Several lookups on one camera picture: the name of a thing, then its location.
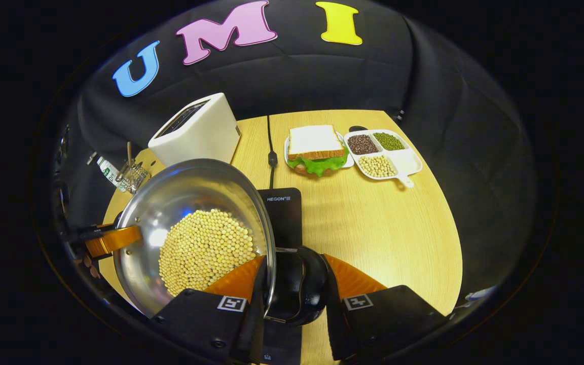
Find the stainless steel pot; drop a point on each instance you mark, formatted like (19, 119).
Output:
(170, 192)

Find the small pile of soybeans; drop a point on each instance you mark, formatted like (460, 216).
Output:
(378, 166)

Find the white toaster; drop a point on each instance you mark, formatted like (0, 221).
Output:
(195, 134)

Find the small black clip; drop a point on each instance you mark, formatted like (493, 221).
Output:
(399, 115)

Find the sandwich with lettuce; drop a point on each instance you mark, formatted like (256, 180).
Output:
(315, 144)

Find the wooden utensil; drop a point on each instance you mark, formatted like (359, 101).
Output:
(130, 154)

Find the black backdrop cloth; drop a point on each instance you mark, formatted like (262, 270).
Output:
(449, 126)

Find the black induction cooktop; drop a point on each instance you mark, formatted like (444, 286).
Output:
(284, 218)

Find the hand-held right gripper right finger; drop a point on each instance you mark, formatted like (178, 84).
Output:
(388, 319)

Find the small black object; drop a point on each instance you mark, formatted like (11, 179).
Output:
(358, 128)

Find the pile of dark red beans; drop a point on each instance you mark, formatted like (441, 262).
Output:
(362, 144)

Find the white and blue object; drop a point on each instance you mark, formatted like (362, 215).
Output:
(480, 294)

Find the pile of green mung beans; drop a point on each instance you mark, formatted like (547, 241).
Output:
(388, 141)

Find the white divided dish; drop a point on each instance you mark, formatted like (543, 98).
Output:
(406, 159)

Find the white plastic bottle green label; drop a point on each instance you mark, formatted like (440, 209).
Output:
(107, 170)

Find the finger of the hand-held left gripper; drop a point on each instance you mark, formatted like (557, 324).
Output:
(114, 239)

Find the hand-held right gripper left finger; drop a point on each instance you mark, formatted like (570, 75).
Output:
(195, 319)

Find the small white plate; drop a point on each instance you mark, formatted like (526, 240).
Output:
(286, 152)

